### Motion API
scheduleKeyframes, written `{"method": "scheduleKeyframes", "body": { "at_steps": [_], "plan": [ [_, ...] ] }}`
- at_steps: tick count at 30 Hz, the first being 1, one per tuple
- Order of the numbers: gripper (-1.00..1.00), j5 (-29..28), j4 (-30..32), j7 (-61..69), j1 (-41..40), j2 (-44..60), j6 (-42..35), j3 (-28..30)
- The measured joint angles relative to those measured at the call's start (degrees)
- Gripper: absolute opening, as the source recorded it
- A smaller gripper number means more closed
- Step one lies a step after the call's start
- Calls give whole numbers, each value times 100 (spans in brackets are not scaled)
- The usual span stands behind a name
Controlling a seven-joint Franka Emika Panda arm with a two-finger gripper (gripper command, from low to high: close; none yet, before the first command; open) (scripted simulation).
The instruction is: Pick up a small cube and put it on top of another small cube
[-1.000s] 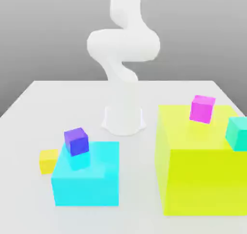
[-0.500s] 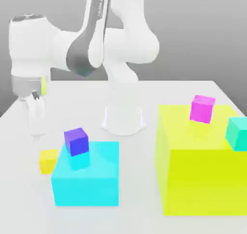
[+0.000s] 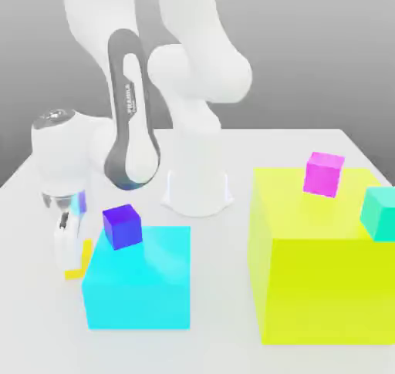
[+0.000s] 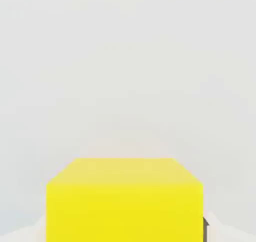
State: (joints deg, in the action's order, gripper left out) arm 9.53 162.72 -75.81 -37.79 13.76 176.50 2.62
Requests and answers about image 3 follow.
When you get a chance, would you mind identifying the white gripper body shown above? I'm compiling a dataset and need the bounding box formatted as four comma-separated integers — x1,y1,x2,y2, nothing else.
54,215,85,272

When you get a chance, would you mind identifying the small yellow cube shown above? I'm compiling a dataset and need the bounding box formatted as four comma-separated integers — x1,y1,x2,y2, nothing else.
63,238,94,281

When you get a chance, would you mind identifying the small blue cube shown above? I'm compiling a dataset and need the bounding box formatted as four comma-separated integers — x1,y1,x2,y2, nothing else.
102,204,143,251

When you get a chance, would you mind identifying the small magenta cube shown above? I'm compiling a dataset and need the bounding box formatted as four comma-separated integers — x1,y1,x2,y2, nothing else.
302,151,346,199

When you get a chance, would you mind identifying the small teal cube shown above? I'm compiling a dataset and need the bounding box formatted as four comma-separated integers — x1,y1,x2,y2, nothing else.
359,186,395,243

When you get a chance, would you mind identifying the large cyan box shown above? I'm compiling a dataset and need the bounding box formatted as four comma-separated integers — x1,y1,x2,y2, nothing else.
81,224,191,331

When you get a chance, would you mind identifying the large yellow-green box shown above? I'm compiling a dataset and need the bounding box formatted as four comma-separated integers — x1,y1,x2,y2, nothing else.
247,167,395,346

